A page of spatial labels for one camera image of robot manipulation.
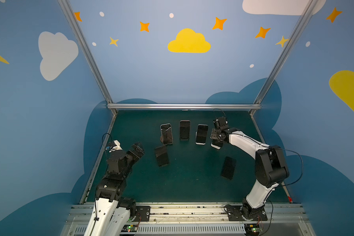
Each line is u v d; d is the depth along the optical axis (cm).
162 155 110
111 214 47
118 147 64
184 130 108
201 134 99
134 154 64
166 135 98
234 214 75
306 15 72
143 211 75
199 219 73
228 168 90
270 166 49
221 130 74
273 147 51
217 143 100
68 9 69
